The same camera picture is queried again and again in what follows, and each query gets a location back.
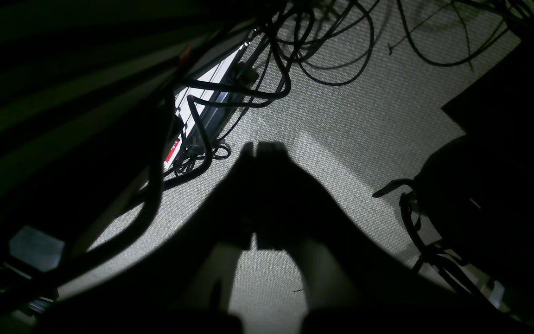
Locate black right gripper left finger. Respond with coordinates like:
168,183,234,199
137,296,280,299
40,142,254,334

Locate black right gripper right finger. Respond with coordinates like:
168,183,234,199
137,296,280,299
254,142,527,334

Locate black office chair base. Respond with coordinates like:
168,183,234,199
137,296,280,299
371,135,534,321

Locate white power strip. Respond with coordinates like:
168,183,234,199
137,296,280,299
165,41,259,174

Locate black floor cables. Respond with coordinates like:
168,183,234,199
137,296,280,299
170,0,527,181

